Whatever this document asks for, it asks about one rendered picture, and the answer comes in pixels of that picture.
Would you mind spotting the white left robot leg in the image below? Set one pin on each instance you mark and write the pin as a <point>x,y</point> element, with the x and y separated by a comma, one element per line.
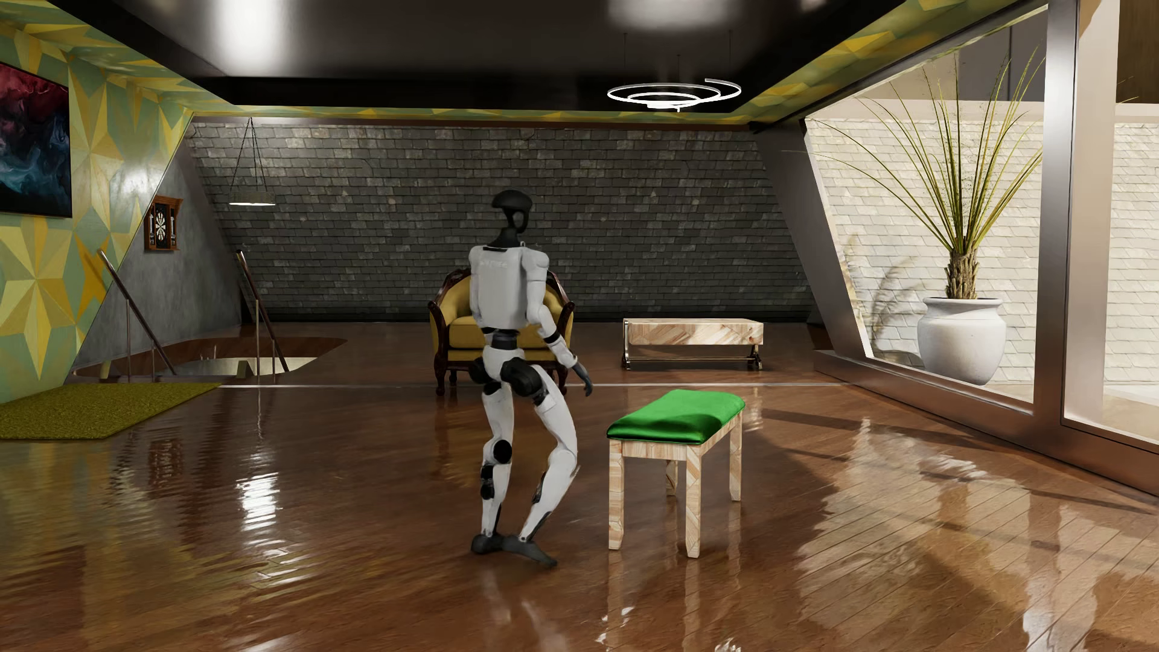
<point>497,426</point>

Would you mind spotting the metal window frame pillar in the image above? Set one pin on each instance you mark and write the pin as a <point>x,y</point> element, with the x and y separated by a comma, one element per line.
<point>1058,226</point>

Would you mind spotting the tall spiky green plant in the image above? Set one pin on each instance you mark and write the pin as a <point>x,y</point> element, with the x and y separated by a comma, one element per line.
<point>962,217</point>

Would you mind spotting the dark abstract wall painting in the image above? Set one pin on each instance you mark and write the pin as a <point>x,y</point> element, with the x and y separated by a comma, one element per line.
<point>32,145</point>

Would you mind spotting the white right robot leg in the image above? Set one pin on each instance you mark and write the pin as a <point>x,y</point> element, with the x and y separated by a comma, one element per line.
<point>556,453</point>

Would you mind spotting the white ceramic plant vase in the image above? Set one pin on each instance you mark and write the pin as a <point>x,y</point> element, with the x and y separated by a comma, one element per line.
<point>961,340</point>

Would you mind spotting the green rug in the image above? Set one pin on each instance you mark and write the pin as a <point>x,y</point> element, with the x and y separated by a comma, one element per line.
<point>90,407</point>

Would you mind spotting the wall dartboard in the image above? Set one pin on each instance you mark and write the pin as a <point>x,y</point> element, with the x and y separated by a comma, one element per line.
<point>161,225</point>

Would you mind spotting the dark orange armchair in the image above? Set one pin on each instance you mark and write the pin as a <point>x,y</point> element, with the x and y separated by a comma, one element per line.
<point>452,333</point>

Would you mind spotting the hanging pendant lamp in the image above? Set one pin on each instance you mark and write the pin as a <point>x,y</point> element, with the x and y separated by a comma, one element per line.
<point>252,201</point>

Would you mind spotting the metal stair handrail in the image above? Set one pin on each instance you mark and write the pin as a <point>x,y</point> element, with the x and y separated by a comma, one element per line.
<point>258,303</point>
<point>136,312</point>

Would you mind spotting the white robot leg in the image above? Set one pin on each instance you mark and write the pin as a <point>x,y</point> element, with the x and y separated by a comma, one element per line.
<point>497,426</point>
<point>556,453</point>

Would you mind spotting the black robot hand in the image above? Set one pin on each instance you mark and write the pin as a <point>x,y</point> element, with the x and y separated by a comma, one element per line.
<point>582,378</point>

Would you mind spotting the low wooden bench table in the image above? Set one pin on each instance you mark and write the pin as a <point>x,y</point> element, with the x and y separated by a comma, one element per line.
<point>693,331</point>

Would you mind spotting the green cushioned wooden stool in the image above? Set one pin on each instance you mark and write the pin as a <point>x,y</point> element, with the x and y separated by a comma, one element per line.
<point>677,416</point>

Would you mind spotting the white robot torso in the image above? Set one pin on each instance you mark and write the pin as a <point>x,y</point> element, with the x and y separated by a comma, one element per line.
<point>505,288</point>

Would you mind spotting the black robot head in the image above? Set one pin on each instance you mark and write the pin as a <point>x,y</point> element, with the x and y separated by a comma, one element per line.
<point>512,206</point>

